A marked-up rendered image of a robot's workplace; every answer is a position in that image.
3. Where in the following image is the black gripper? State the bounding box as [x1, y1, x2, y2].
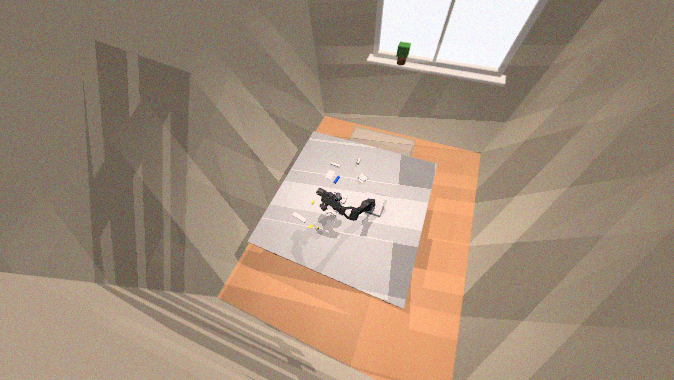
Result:
[319, 193, 342, 211]

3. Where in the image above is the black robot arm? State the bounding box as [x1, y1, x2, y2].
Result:
[316, 188, 375, 221]

